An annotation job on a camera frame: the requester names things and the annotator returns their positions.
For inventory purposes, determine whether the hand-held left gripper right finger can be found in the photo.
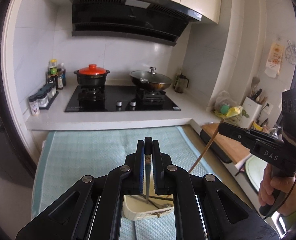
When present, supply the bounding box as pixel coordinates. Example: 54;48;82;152
152;140;281;240

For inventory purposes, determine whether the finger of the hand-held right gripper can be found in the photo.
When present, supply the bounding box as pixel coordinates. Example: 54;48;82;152
218;122;256;149

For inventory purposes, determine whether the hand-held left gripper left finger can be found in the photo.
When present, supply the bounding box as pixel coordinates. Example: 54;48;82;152
15;140;146;240

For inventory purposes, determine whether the black chopstick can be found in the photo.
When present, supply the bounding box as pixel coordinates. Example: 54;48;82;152
144;137;153;203

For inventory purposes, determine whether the cream ribbed utensil holder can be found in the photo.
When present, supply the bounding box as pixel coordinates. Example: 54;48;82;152
122;169;175;221

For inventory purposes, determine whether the wooden chopstick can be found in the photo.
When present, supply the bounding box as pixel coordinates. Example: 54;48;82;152
188;127;221;175

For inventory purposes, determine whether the person's right hand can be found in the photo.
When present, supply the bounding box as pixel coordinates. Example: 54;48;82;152
258;166;296;213

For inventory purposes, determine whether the wooden cutting board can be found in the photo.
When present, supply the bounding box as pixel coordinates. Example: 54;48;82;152
202;122;254;164

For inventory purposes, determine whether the yellow cloth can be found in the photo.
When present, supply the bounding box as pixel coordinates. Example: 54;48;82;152
225;106;243;118

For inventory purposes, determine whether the pale green cutting board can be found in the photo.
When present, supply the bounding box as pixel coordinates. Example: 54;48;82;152
245;155;267;193

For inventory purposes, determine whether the white knife holder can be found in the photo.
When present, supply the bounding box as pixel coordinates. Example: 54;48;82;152
240;96;262;128

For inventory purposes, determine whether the dark flat tray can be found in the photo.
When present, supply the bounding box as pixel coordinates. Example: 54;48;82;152
200;130;233;164

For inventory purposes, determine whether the clear plastic bag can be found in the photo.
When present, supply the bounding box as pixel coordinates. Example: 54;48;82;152
214;90;238;117

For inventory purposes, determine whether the teal towel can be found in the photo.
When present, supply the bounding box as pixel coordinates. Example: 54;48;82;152
31;126;222;240

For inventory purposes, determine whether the glass french press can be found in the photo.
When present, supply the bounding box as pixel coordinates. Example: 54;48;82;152
174;74;190;94

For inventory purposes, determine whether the black gas hob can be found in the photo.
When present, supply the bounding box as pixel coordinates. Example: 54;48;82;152
64;85;181;112

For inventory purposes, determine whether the dark wok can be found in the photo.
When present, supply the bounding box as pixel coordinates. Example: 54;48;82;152
131;79;173;92

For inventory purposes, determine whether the glass wok lid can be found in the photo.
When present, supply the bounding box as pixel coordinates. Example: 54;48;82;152
130;67;172;84

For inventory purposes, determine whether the black pot with red lid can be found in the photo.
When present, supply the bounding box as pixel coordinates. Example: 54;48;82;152
73;64;111;87

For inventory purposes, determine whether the rack of spice jars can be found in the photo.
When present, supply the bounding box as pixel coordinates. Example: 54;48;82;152
36;83;59;110

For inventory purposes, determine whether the dark sauce bottle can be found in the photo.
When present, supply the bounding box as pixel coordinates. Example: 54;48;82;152
58;63;67;90

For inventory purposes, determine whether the white jar with black lid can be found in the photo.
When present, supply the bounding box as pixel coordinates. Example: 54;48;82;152
29;95;40;116

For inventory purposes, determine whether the yellow cap bottle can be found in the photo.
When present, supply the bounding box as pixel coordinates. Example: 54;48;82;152
49;59;58;77

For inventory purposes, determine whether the black range hood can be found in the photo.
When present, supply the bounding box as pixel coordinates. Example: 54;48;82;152
67;0;203;47

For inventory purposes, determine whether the round wire trivet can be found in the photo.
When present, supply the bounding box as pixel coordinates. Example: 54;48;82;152
286;40;296;71

